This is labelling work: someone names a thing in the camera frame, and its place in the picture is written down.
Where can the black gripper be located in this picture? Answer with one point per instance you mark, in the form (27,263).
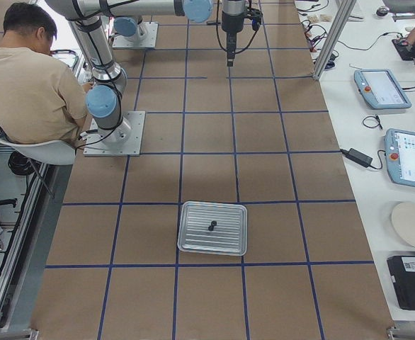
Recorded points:
(231,21)

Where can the far blue teach pendant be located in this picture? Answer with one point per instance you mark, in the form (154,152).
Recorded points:
(380,89)

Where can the white plastic chair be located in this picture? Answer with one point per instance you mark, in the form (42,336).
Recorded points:
(54,152)

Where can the near blue teach pendant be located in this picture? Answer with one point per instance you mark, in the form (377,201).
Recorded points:
(400,156)

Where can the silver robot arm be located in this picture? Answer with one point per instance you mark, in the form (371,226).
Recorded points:
(104,100)
(86,16)

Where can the black power adapter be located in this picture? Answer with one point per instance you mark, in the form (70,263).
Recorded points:
(357,157)

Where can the blue teach pendant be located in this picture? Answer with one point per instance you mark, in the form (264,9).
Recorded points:
(400,156)
(380,89)

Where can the aluminium frame post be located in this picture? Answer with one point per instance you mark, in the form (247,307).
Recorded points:
(332,38)

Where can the beige round plate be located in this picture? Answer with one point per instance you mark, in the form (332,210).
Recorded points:
(403,221)

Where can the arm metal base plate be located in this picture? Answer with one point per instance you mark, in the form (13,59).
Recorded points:
(145,37)
(125,140)

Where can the black laptop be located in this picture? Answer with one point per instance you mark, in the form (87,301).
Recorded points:
(402,273)

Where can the person in beige shirt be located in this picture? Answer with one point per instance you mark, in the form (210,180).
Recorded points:
(40,98)

